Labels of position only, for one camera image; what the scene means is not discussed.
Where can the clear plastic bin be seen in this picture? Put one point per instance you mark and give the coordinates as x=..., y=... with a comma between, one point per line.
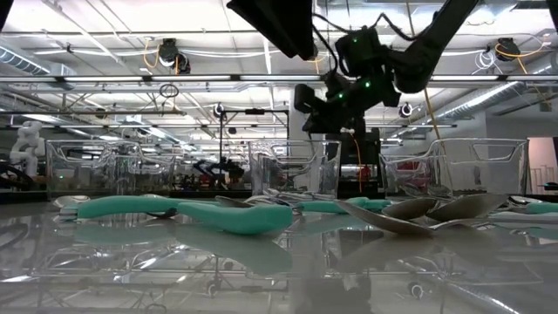
x=305, y=174
x=78, y=165
x=501, y=174

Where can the silver ventilation duct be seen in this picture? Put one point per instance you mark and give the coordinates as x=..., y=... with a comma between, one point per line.
x=22, y=61
x=501, y=93

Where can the black equipment rack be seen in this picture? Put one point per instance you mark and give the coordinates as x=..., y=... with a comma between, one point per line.
x=375, y=152

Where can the white humanoid robot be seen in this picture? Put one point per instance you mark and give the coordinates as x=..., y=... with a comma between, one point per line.
x=28, y=139

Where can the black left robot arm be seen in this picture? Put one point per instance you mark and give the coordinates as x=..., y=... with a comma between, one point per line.
x=3, y=11

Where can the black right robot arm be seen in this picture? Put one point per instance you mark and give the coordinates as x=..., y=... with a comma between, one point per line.
x=431, y=43

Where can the spoons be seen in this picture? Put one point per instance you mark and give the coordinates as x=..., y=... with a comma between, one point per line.
x=292, y=195

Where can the black table frame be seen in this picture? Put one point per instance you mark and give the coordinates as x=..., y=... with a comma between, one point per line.
x=209, y=194

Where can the black background robot arm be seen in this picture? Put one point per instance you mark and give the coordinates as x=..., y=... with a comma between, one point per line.
x=222, y=168

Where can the black metal camera rig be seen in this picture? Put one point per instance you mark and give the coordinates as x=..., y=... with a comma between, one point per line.
x=255, y=112

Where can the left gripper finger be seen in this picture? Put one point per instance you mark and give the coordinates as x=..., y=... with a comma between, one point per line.
x=279, y=22

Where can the white building column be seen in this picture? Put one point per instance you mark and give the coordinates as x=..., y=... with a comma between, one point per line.
x=301, y=135

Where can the long ceiling light strip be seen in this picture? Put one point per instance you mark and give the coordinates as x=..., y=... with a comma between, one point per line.
x=109, y=79

